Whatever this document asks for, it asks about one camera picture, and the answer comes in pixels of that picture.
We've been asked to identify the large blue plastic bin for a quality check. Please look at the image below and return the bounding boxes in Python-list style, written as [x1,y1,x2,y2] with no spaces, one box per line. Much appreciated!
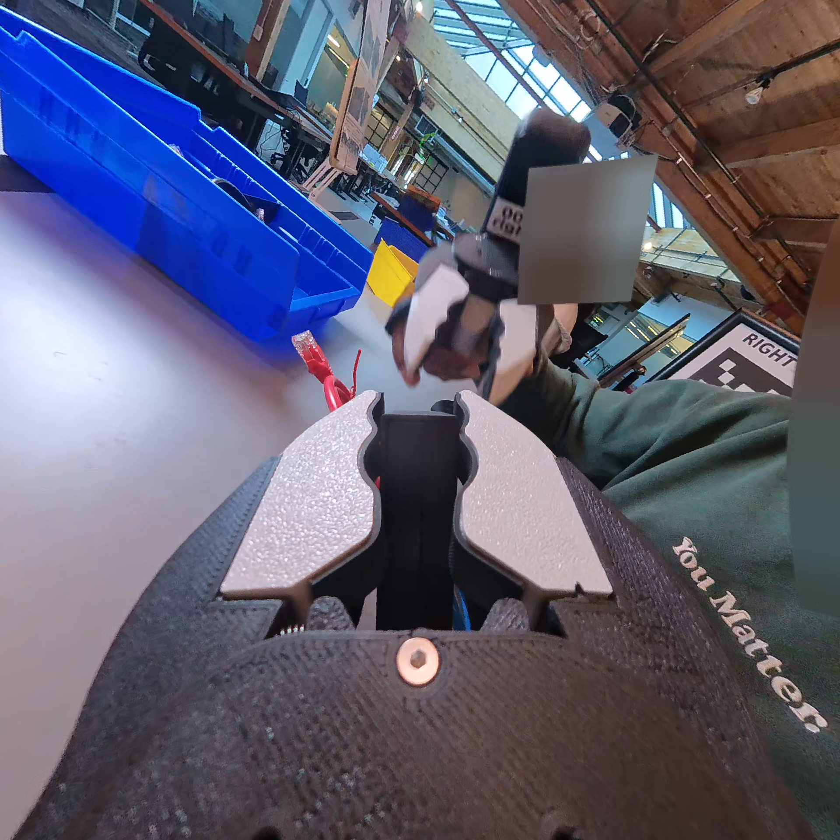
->
[0,7,375,342]

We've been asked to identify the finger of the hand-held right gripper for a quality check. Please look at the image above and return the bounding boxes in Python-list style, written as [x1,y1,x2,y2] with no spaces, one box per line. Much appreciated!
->
[402,266,470,386]
[489,298,540,404]

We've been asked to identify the hanging printed banner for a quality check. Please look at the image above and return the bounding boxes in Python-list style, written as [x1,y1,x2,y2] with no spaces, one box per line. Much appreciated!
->
[328,0,404,175]

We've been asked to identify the black ethernet port adapter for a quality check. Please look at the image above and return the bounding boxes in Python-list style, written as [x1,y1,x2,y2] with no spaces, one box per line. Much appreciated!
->
[375,410,468,632]

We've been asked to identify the long wooden desk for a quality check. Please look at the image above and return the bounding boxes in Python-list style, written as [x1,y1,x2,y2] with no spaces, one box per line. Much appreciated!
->
[134,0,336,165]

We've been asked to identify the white ceiling device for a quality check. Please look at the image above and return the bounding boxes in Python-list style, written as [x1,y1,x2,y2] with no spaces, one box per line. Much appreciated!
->
[594,92,644,142]

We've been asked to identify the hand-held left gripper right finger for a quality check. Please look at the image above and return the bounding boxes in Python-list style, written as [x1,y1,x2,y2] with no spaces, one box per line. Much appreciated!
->
[453,390,615,601]

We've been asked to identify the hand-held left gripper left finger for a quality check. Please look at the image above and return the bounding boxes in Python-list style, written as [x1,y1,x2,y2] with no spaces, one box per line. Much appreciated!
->
[220,390,383,601]

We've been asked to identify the person's right hand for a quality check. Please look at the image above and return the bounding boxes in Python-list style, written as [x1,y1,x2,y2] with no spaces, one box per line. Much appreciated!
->
[388,315,493,388]

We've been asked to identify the person's green sweatshirt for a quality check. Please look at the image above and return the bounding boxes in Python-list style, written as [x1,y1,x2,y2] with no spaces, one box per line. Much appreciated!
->
[600,381,840,840]

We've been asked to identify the person's right forearm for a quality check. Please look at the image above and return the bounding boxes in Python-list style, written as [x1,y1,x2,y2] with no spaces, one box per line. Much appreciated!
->
[502,354,664,490]

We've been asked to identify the black framed panel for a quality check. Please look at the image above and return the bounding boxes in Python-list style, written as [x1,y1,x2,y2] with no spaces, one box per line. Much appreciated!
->
[597,314,691,389]

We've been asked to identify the small blue plastic bin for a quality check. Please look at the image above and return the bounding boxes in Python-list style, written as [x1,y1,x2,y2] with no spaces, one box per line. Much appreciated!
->
[379,217,435,263]

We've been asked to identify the framed checkered tag sign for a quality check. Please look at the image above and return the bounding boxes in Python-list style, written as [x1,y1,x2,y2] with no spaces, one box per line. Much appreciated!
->
[646,308,805,398]

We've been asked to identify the red ethernet cable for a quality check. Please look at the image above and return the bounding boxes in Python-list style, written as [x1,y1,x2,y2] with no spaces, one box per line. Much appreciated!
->
[290,330,363,413]

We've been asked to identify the yellow plastic bin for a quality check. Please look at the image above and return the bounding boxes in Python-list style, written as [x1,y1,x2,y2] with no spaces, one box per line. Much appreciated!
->
[365,239,421,308]

